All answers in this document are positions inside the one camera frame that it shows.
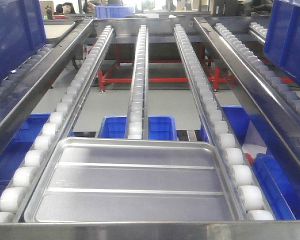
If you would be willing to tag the ribbed silver metal tray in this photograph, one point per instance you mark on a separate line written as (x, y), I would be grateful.
(121, 180)

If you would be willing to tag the grey tray far left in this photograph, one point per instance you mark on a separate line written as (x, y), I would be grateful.
(55, 30)

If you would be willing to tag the blue bin below centre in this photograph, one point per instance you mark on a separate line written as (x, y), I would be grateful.
(161, 127)

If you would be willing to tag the middle white roller track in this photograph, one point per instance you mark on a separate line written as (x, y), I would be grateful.
(137, 123)

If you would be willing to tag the white roller track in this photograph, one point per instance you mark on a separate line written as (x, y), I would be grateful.
(15, 197)
(205, 100)
(137, 123)

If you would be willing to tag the far blue bin background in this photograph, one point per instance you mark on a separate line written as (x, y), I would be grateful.
(113, 11)

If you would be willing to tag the right white roller track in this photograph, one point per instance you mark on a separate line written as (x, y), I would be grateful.
(205, 100)

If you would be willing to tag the far right roller track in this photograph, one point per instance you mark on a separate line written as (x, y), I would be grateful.
(289, 96)

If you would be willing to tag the person in background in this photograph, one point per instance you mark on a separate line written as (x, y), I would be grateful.
(64, 8)

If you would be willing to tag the blue bin lower right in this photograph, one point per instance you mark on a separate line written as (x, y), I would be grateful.
(262, 186)

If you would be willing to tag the far left roller track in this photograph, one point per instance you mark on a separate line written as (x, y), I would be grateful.
(14, 76)

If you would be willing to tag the blue bin lower left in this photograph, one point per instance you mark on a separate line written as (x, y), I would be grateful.
(13, 155)

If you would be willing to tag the large blue bin upper right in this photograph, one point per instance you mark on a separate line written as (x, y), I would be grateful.
(282, 43)

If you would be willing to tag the large blue bin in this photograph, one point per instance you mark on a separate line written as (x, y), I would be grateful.
(282, 43)
(22, 33)

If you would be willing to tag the large blue bin upper left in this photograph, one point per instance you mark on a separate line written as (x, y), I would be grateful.
(22, 33)

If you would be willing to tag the left white roller track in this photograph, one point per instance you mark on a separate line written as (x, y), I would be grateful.
(15, 197)

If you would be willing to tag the red metal floor frame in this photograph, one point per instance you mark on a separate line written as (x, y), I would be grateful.
(165, 65)

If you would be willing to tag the steel divider rail left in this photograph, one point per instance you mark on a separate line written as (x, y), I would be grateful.
(21, 98)

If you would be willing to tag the steel divider rail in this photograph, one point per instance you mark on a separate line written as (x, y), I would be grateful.
(253, 88)
(21, 98)

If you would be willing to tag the steel divider rail right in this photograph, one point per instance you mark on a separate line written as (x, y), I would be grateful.
(253, 88)

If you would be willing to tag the steel front shelf rail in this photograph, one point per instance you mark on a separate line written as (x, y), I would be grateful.
(233, 230)

